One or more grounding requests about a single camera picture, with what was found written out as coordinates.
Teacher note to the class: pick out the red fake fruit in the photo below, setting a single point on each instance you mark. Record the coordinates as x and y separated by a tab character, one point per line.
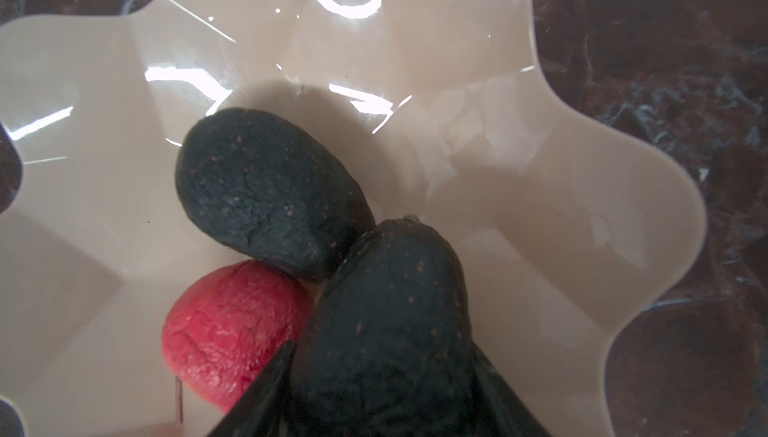
225	328

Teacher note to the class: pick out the dark avocado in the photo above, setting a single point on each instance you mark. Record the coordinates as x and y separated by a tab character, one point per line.
262	186
388	348

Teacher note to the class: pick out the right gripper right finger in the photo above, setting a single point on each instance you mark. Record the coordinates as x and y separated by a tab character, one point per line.
498	409

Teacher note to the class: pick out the pink scalloped fruit bowl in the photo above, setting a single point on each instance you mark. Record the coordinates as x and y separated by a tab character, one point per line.
436	109

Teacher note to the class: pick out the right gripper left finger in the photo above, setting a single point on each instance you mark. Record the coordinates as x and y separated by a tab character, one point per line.
260	410

